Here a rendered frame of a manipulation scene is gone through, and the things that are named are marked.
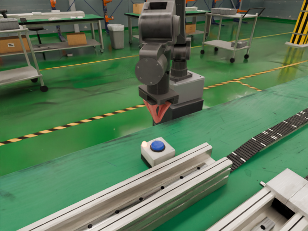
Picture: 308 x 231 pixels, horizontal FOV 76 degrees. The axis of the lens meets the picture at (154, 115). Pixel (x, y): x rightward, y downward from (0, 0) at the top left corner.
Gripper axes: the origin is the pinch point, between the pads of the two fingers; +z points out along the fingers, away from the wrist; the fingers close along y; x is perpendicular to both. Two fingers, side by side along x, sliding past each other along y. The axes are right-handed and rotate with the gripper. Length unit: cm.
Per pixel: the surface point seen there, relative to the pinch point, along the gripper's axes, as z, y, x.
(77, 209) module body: 7.8, 9.8, -26.1
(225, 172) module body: 10.4, 18.0, 10.1
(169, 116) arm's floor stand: 21.6, -27.3, 25.1
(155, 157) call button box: 10.2, 3.5, -3.0
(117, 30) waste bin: 45, -452, 175
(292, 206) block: 7.8, 33.2, 12.1
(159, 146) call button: 8.9, 1.3, 0.0
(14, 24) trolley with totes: 2, -273, -30
